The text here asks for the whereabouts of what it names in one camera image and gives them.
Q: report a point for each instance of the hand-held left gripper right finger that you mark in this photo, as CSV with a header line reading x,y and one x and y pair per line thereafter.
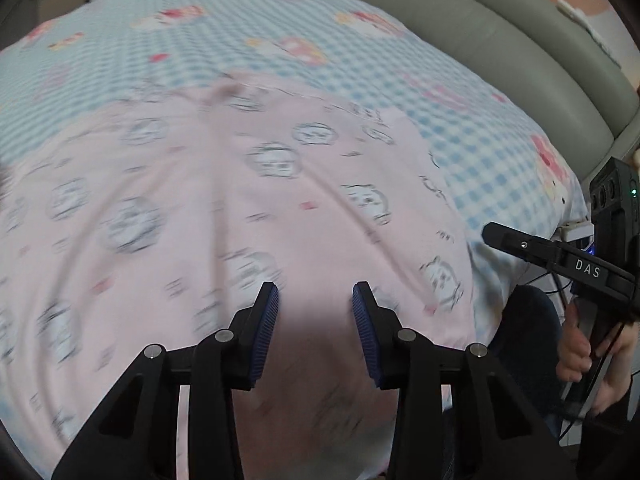
x,y
365,335

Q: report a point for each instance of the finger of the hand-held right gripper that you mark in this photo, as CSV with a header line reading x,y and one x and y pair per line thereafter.
x,y
520,245

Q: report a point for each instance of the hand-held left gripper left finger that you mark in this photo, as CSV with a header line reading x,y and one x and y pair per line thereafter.
x,y
265,330

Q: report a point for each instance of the pink printed pants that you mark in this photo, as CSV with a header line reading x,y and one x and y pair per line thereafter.
x,y
200,210

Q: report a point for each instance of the person's right hand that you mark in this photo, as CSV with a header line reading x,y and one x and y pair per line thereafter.
x,y
572,360

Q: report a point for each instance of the white plush item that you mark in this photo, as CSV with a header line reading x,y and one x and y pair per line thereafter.
x,y
582,17

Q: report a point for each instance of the grey padded headboard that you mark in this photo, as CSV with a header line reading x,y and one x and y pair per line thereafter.
x,y
475,25

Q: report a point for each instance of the blue checked printed blanket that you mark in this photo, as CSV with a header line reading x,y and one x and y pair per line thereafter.
x,y
350,60

